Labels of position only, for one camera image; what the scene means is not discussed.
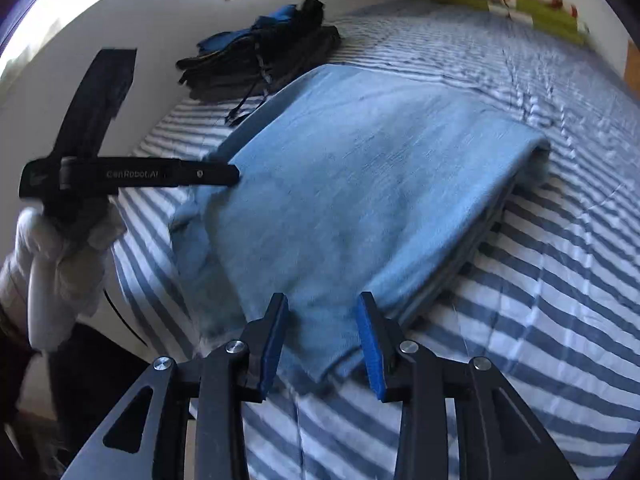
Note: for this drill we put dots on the person's left hand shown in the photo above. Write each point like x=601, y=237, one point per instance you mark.
x=85, y=265

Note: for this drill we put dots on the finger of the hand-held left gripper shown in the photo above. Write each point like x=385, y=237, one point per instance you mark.
x=210, y=174

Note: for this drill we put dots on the person's left forearm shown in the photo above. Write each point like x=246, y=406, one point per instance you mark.
x=45, y=310

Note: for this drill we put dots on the pile of dark clothes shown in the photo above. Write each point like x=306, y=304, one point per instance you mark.
x=295, y=55

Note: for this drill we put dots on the blue striped bed sheet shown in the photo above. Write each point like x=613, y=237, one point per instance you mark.
x=550, y=310

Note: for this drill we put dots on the light blue denim pants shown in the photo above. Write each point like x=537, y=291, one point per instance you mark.
x=360, y=175

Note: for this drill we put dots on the blue garment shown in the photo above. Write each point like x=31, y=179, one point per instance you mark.
x=250, y=30

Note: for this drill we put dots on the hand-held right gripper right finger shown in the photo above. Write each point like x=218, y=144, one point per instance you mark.
x=372, y=355

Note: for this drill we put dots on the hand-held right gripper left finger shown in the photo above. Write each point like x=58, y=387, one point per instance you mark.
x=272, y=345

